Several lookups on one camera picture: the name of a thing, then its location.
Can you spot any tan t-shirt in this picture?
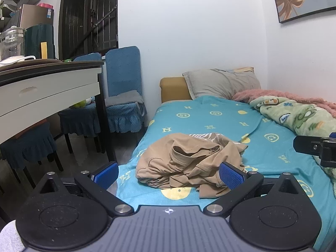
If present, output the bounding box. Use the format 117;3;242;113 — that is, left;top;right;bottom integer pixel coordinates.
136;133;248;199

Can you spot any tall blue covered chair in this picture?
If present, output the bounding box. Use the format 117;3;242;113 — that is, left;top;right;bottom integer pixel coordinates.
104;46;147;134

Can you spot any grey pillow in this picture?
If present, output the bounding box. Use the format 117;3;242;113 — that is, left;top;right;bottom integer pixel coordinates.
182;69;261;100

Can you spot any white table with dark top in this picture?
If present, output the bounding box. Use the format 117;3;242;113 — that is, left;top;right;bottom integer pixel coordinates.
0;59;117;163

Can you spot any blue and yellow pillow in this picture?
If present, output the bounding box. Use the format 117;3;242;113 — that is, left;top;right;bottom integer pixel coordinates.
225;67;254;73

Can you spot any silver fridge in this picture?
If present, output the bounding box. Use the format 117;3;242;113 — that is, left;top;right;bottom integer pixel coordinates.
10;4;55;30

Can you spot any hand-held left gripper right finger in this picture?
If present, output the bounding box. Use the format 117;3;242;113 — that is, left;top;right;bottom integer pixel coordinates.
204;161;303;217

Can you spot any pink fluffy blanket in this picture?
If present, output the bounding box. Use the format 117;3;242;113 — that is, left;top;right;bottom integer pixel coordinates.
232;89;336;118

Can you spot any green cartoon blanket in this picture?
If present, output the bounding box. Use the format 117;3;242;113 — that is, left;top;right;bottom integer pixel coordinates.
249;96;336;187

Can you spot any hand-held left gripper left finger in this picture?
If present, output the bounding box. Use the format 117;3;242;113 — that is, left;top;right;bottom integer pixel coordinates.
34;161;135;217

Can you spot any person's grey clothing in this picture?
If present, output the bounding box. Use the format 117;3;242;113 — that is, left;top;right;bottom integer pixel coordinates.
0;219;26;252

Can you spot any grey cloth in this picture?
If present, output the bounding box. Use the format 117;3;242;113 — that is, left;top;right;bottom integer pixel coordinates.
105;90;145;109

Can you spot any dark teal covered chair back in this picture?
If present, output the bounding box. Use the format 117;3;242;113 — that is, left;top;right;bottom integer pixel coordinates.
25;24;56;60

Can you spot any dark grilled door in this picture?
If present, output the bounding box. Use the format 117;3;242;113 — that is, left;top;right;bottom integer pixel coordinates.
59;0;119;61

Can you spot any blue smiley bed sheet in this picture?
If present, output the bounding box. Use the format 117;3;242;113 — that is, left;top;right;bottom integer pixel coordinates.
115;96;336;252

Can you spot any dark blue covered chair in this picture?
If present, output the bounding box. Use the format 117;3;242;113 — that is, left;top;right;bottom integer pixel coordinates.
0;121;64;189

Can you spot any yellow bed headboard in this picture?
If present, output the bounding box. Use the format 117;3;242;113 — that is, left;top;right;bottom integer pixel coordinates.
160;77;193;103

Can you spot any glass kettle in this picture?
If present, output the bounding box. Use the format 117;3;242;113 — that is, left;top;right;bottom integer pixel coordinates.
0;26;27;61

